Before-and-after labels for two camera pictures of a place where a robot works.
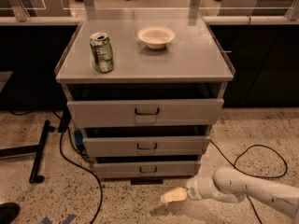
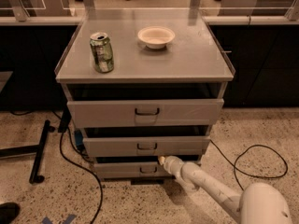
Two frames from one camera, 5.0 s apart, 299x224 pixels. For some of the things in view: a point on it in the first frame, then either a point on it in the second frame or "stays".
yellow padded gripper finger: x=177 y=194 to x=162 y=160
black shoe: x=8 y=211 stays
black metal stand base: x=31 y=149 stays
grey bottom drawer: x=147 y=169 stays
